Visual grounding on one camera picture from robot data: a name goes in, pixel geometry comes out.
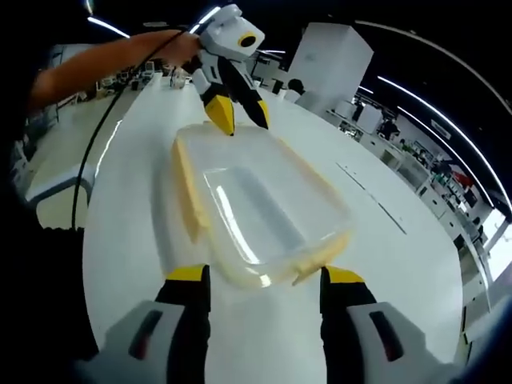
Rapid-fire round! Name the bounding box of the clear lid with yellow latches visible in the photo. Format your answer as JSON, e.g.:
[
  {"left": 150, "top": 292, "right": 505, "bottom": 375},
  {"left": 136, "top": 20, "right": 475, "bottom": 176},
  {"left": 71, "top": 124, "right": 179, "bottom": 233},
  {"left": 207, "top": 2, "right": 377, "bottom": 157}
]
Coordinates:
[{"left": 170, "top": 121, "right": 354, "bottom": 290}]

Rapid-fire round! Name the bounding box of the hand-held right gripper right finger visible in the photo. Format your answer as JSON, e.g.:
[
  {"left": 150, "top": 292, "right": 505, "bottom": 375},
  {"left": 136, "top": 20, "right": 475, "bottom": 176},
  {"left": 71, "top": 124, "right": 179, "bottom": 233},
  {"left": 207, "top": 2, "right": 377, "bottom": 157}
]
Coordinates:
[{"left": 318, "top": 264, "right": 454, "bottom": 384}]

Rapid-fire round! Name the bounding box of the wide white column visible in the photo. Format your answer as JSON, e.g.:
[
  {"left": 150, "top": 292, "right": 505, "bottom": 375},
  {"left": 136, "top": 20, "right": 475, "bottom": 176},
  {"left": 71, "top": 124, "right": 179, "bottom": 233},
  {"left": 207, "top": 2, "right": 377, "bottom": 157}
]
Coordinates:
[{"left": 287, "top": 21, "right": 375, "bottom": 118}]

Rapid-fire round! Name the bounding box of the white chair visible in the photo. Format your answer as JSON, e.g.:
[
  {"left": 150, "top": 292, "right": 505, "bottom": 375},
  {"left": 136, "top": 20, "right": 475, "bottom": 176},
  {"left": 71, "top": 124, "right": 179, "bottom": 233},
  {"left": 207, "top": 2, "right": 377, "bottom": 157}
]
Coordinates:
[{"left": 25, "top": 162, "right": 98, "bottom": 226}]

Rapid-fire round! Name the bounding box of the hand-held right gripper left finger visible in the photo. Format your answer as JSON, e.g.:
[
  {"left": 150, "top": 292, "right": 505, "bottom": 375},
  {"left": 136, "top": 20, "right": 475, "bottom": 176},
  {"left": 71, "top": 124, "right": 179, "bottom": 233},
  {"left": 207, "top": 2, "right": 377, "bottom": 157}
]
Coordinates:
[{"left": 74, "top": 263, "right": 212, "bottom": 384}]

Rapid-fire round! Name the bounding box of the person's left hand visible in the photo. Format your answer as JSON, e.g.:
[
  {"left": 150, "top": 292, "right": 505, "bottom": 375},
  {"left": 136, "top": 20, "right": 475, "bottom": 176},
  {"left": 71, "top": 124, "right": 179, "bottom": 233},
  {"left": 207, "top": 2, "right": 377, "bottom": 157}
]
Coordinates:
[{"left": 172, "top": 31, "right": 204, "bottom": 76}]

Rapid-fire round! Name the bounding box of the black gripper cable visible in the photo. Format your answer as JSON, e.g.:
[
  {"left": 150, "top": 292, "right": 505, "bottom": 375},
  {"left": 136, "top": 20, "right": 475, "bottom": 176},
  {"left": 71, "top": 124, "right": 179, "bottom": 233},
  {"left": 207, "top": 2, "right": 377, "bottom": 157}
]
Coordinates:
[{"left": 70, "top": 29, "right": 194, "bottom": 231}]

